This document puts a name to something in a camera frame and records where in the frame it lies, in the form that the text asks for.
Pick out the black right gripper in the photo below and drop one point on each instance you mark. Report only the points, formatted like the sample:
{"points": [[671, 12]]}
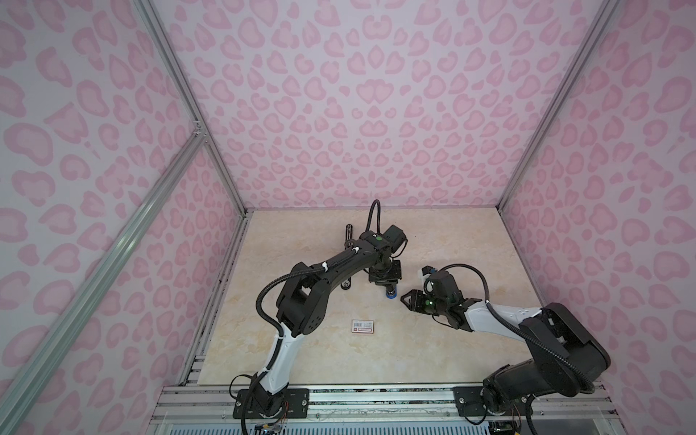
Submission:
{"points": [[410, 301]]}

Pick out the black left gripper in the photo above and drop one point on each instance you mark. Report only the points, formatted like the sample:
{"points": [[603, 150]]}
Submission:
{"points": [[394, 277]]}

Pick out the red white staple box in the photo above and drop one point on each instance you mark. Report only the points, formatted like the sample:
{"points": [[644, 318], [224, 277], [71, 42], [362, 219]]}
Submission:
{"points": [[362, 327]]}

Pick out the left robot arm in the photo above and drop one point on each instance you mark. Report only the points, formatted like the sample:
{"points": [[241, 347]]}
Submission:
{"points": [[296, 303]]}

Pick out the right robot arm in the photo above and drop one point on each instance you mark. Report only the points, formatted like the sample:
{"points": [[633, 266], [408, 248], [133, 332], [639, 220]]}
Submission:
{"points": [[565, 358]]}

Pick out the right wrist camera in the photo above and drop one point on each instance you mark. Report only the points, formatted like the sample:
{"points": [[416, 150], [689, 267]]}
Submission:
{"points": [[425, 273]]}

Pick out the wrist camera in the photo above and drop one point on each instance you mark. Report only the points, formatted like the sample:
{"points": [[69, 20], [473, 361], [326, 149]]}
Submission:
{"points": [[396, 238], [425, 273]]}

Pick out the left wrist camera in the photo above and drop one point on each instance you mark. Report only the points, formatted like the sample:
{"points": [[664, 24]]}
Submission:
{"points": [[396, 238]]}

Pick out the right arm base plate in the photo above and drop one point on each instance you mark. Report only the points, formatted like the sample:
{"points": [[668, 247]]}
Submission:
{"points": [[478, 402]]}

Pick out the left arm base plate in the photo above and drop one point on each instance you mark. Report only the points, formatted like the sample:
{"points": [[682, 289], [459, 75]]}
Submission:
{"points": [[290, 402]]}

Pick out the aluminium front rail frame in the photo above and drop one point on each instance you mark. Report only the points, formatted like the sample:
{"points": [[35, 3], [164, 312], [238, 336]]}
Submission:
{"points": [[385, 409]]}

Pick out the aluminium diagonal wall strut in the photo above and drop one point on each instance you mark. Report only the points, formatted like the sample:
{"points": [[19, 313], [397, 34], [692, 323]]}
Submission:
{"points": [[35, 375]]}

